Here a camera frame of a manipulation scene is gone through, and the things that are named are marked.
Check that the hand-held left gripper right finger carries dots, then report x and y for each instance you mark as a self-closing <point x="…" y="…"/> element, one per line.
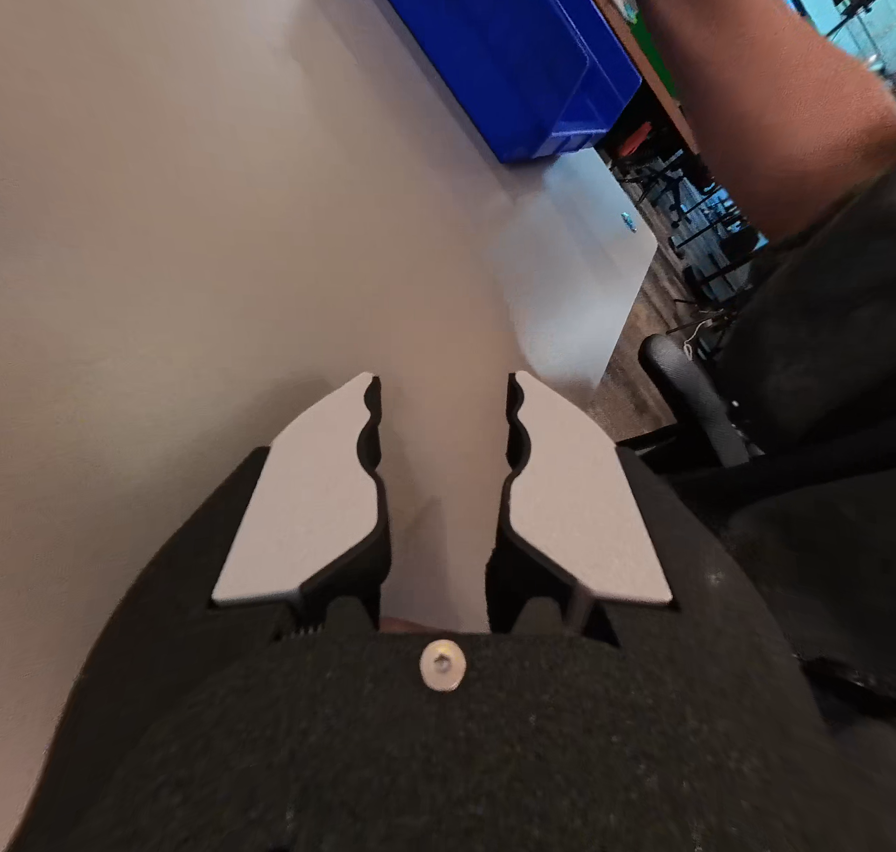
<point x="588" y="513"/>

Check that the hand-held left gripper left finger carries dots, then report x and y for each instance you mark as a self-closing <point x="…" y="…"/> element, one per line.
<point x="301" y="505"/>

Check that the blue plastic bin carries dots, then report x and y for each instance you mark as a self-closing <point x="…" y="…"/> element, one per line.
<point x="490" y="40"/>

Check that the person's right forearm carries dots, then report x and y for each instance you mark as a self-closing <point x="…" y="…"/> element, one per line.
<point x="756" y="82"/>

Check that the green box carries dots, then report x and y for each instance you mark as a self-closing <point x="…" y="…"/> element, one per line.
<point x="651" y="54"/>

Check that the person's black chair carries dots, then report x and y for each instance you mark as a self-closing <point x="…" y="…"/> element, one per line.
<point x="693" y="404"/>

